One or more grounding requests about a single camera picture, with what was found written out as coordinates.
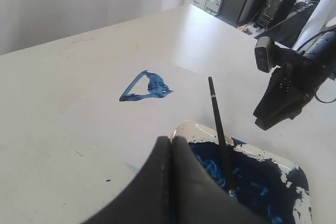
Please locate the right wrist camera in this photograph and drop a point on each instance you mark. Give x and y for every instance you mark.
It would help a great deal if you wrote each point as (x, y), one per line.
(268, 55)

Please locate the white plate with blue paint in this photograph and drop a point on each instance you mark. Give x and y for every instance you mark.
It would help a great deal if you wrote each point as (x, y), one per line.
(269, 185)

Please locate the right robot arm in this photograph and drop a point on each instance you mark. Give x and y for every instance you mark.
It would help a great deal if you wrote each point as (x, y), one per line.
(323, 40)

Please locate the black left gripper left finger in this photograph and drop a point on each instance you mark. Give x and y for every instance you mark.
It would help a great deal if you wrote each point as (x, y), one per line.
(146, 198)

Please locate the white paper sheet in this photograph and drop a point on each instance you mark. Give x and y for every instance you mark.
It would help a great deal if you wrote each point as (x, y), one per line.
(126, 105)

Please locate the black paintbrush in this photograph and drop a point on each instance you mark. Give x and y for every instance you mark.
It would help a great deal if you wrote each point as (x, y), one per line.
(227, 168)

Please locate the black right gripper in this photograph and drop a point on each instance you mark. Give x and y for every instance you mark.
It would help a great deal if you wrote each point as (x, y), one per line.
(292, 87)

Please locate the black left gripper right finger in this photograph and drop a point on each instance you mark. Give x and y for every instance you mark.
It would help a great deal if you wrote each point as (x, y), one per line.
(197, 198)

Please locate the white curtain backdrop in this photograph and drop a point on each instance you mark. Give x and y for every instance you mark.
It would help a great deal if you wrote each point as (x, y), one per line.
(26, 23)

